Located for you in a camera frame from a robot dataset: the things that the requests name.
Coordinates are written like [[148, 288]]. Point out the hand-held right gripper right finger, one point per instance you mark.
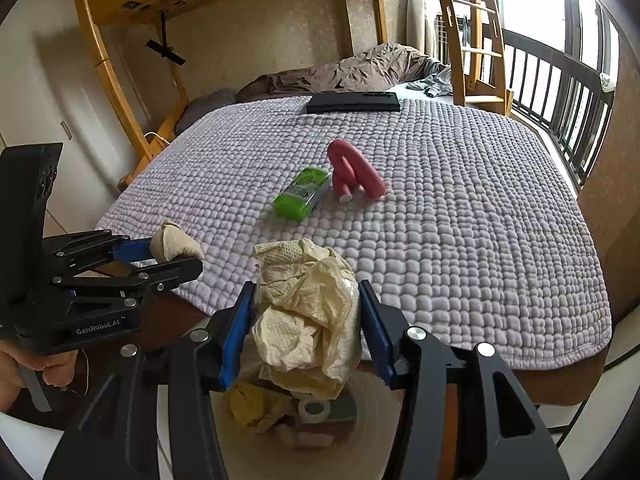
[[377, 335]]

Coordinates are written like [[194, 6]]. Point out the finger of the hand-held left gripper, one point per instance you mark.
[[132, 249], [170, 270]]

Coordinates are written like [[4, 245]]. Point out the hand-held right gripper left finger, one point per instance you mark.
[[235, 340]]

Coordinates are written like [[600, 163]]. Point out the beige paper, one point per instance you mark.
[[175, 242]]

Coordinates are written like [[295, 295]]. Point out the yellow paper wrapper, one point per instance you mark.
[[252, 405]]

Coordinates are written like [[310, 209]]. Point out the cream paper towel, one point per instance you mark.
[[305, 320]]

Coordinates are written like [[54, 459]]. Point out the white trash bin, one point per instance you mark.
[[370, 435]]

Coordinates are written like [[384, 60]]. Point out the person's left hand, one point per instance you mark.
[[10, 375]]

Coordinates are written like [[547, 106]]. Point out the white tape roll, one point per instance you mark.
[[315, 409]]

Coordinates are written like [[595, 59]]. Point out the lilac quilted mat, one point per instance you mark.
[[450, 235]]

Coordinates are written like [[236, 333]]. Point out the white wardrobe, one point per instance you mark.
[[60, 85]]

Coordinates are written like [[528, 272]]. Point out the green packet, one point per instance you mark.
[[302, 192]]

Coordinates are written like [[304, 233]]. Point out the grey pillow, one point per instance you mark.
[[205, 107]]

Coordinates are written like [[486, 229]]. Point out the pink foam roller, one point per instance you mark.
[[357, 165]]

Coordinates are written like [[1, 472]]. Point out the wooden table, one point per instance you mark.
[[550, 385]]

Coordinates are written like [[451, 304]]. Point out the black phone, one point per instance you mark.
[[350, 102]]

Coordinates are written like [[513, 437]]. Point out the blue-grey garment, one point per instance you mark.
[[435, 82]]

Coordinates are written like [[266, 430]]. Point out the grey duvet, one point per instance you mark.
[[360, 67]]

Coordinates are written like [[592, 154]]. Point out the black balcony railing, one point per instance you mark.
[[560, 90]]

